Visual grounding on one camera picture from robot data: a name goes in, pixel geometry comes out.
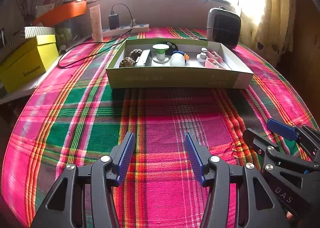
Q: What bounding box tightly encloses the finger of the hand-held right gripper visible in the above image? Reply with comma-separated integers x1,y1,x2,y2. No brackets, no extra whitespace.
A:
266,118,320,161
243,128,320,186

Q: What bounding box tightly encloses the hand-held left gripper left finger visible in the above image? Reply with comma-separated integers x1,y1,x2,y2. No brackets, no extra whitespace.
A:
30,131,136,228

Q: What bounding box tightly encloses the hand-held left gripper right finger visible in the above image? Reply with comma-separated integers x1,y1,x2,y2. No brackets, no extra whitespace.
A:
184,131,292,228

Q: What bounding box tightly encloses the pink white clip holder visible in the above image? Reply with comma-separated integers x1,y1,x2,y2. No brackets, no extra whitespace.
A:
205,58,227,69

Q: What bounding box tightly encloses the green white cardboard box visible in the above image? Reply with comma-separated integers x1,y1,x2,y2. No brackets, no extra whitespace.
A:
106,38,255,90

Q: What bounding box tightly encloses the pink grey folding holder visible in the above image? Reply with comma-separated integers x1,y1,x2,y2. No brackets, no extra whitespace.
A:
206,50,223,62

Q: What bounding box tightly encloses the grey white suction stand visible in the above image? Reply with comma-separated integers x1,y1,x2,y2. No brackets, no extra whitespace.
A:
197,48,208,64

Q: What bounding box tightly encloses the white round jar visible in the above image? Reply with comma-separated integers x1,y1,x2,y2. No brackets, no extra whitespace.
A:
169,53,186,66

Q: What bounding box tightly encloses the black rectangular case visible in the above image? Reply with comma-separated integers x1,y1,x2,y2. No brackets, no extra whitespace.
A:
135,50,152,67

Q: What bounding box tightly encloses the blue orange knitted toy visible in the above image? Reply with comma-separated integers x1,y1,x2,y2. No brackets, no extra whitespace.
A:
172,50,190,59

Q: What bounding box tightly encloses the green white mushroom massager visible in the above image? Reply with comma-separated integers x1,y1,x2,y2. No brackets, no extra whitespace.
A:
152,44,171,64

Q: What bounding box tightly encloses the black round key fob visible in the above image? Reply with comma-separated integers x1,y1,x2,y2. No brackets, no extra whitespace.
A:
162,41,178,55

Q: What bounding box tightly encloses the heart print curtain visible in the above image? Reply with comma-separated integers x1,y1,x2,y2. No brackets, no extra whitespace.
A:
240,0,300,68

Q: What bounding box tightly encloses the grey space heater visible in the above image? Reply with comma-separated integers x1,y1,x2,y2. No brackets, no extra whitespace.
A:
206,7,242,49

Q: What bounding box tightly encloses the white power strip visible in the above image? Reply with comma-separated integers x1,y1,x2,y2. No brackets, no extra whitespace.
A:
101,24,150,37

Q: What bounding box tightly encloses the yellow cardboard box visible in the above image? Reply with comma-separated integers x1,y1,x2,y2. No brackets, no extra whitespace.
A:
0,35,60,93

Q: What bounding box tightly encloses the black charger adapter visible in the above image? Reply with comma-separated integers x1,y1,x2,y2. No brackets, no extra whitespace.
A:
108,14,119,29

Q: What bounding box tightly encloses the cream lotion tube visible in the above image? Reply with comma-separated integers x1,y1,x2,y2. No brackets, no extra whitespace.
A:
89,5,103,42

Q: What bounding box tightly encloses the clear storage bin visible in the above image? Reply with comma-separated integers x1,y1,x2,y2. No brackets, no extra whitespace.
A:
55,15,93,48

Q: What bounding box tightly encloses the green white striped box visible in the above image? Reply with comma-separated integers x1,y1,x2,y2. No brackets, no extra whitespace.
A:
0,26,56,62

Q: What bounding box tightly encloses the orange bin lid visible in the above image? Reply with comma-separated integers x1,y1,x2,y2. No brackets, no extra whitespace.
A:
32,1,87,27

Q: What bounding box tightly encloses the vase with dried branches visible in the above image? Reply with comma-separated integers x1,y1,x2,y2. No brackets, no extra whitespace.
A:
14,0,38,27

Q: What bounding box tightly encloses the black charger cable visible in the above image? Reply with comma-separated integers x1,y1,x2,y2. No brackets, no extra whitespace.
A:
58,4,134,69

